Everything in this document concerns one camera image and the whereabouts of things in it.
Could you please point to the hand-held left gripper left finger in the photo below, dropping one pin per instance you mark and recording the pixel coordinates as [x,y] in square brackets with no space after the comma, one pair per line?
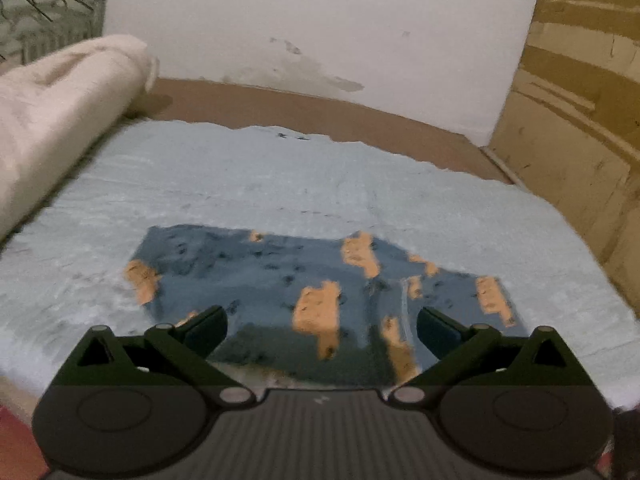
[209,331]

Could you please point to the brown wooden bed board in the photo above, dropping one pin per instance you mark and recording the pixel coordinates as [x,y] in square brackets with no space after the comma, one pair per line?
[320,112]

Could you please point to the blue pants with orange print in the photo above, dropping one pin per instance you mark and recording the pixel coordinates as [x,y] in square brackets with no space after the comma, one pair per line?
[260,280]

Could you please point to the dark cloth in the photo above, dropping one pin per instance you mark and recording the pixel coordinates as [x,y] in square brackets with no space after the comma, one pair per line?
[626,442]

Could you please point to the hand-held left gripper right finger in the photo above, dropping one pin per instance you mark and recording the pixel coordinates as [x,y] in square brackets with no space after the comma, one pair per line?
[434,332]

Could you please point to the pale pink rolled comforter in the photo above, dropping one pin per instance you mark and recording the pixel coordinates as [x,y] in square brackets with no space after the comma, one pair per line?
[55,110]

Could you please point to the grey metal bed headboard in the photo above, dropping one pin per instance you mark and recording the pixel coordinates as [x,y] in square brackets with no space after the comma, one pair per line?
[45,25]

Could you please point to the scratched plywood panel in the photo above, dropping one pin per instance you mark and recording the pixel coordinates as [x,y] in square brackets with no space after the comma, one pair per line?
[575,125]

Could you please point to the light blue checked quilt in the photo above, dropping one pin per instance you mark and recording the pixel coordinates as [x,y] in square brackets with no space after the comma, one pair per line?
[300,180]

